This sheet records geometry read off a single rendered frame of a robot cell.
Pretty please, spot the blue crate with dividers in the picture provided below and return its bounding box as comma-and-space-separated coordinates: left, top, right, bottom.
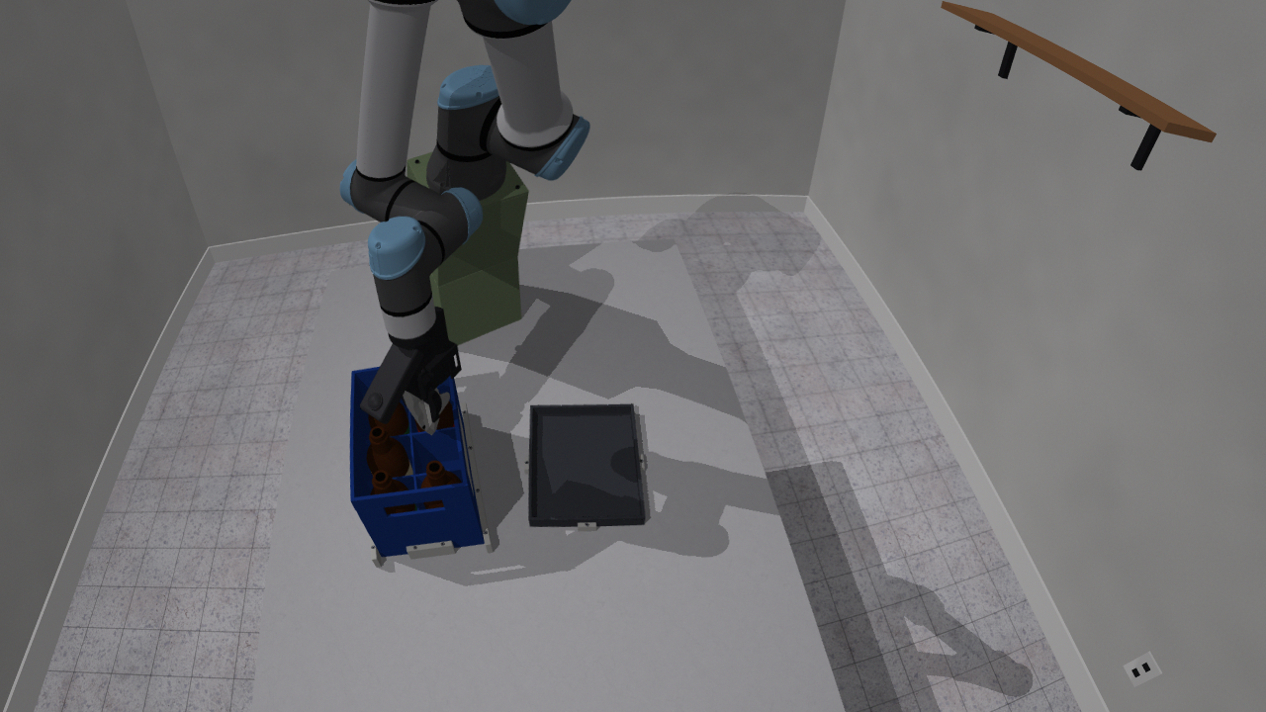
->
349, 375, 485, 557

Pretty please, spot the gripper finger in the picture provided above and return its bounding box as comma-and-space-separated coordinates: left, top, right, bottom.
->
418, 385, 449, 435
403, 391, 425, 431

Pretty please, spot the brown bottle with blue label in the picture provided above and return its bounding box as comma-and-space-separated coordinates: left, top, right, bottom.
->
422, 461, 462, 509

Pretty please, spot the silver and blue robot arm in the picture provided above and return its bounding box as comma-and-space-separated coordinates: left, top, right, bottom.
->
341, 0, 590, 424

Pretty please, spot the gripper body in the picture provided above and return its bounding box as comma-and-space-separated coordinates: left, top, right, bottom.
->
387, 307, 461, 400

